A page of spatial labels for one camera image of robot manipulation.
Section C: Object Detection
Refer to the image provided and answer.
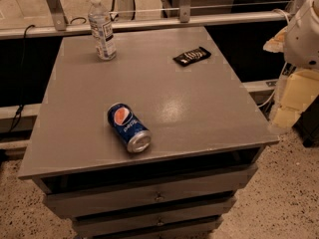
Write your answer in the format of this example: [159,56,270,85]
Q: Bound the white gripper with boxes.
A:
[263,27,319,128]

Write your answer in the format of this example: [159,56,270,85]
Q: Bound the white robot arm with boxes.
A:
[263,0,319,129]

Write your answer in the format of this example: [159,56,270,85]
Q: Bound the clear plastic water bottle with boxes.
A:
[88,0,117,61]

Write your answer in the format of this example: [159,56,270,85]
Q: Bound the grey drawer cabinet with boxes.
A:
[19,27,277,239]

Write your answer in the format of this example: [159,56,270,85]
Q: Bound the blue pepsi can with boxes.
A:
[107,103,152,153]

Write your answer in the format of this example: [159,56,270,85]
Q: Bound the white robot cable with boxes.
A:
[257,8,292,110]

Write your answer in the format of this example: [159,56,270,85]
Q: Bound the metal railing frame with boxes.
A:
[0,0,306,40]

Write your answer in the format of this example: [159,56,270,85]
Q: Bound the black cable on left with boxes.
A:
[7,23,36,133]

